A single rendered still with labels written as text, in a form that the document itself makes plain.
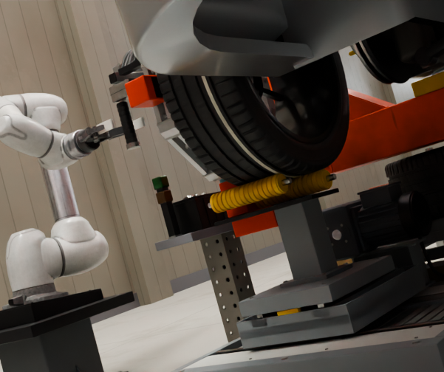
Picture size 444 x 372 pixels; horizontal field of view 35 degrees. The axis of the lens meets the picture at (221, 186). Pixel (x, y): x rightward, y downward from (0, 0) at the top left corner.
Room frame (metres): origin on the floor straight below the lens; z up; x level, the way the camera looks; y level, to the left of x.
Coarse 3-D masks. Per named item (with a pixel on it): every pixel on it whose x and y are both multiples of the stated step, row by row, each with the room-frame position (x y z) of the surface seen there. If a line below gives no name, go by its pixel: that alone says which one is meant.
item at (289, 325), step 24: (360, 288) 2.01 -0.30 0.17; (384, 288) 1.97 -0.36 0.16; (408, 288) 2.09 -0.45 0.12; (288, 312) 1.90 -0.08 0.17; (312, 312) 1.85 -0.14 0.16; (336, 312) 1.81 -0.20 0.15; (360, 312) 1.84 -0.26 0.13; (384, 312) 1.94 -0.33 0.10; (240, 336) 2.01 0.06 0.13; (264, 336) 1.96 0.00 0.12; (288, 336) 1.91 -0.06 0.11; (312, 336) 1.86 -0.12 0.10; (336, 336) 1.87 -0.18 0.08
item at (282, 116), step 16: (320, 64) 2.19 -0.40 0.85; (256, 80) 2.12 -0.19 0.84; (272, 80) 2.30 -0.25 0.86; (288, 80) 2.27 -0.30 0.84; (304, 80) 2.23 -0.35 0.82; (320, 80) 2.20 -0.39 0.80; (336, 80) 2.17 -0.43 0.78; (256, 96) 1.80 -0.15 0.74; (272, 96) 2.23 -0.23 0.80; (288, 96) 2.27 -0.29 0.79; (304, 96) 2.23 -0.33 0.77; (320, 96) 2.19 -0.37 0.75; (336, 96) 2.15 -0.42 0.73; (288, 112) 2.26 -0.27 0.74; (304, 112) 2.21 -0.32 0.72; (320, 112) 2.16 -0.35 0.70; (336, 112) 2.13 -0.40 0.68; (288, 128) 2.22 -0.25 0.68; (304, 128) 2.16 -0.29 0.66; (320, 128) 2.10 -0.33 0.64
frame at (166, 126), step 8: (144, 72) 1.96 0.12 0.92; (152, 72) 1.97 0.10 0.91; (264, 80) 2.34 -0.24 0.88; (264, 88) 2.33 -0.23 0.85; (160, 104) 1.96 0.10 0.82; (272, 104) 2.34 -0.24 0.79; (160, 112) 1.95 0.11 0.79; (168, 112) 1.93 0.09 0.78; (272, 112) 2.32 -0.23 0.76; (160, 120) 1.95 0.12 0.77; (168, 120) 1.93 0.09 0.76; (160, 128) 1.96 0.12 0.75; (168, 128) 1.94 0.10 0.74; (176, 128) 1.93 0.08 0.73; (168, 136) 1.96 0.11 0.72; (176, 136) 1.95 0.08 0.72; (176, 144) 1.98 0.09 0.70; (184, 144) 2.00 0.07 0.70; (184, 152) 2.00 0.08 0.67; (192, 152) 2.03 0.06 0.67; (192, 160) 2.02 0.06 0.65; (200, 168) 2.05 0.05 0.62; (208, 176) 2.07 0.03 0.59; (216, 176) 2.06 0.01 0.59
